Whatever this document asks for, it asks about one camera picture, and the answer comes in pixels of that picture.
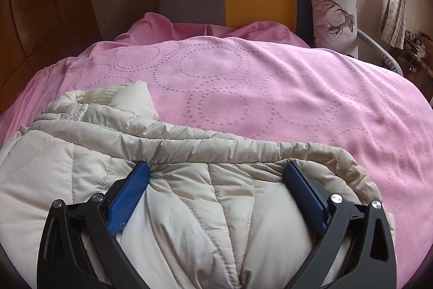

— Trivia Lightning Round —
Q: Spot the beige quilted down jacket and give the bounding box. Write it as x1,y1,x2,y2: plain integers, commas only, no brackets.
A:
1,82,381,288

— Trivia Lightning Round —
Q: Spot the brown wooden wardrobe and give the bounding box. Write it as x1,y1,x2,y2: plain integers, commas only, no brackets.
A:
1,0,101,112

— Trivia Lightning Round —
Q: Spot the pink bed cover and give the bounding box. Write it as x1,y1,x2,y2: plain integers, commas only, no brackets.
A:
1,13,432,285

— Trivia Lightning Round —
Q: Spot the grey metal bed rail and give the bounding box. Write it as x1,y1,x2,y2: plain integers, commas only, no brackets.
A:
357,29,404,76

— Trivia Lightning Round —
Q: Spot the cluttered wooden side table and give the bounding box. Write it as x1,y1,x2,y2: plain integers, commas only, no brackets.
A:
399,31,432,101

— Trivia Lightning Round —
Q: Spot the white deer print pillow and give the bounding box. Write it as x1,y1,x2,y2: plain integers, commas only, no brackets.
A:
311,0,358,59

